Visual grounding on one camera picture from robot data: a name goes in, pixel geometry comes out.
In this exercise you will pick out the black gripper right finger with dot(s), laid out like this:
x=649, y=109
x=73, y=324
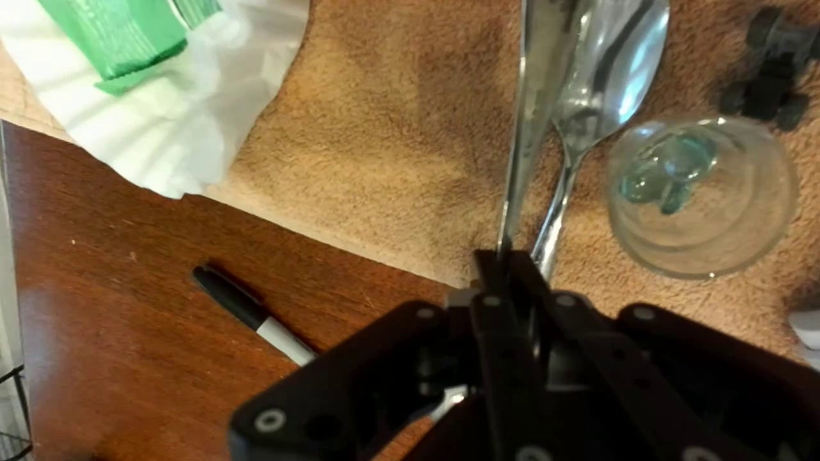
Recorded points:
x=642, y=385

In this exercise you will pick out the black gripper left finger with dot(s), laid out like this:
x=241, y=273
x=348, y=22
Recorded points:
x=386, y=385

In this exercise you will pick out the silver metal spoon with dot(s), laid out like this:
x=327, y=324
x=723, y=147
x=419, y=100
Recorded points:
x=623, y=78

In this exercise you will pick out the black white marker pen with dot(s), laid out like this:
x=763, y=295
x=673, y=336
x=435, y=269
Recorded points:
x=232, y=297

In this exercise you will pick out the small clear glass jar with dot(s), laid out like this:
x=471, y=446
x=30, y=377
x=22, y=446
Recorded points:
x=735, y=232

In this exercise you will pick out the tan towel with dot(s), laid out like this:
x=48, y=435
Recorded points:
x=410, y=129

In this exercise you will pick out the black binder clip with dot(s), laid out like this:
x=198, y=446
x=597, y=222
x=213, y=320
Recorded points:
x=770, y=86

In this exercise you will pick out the green packet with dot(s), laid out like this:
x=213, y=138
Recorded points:
x=120, y=33

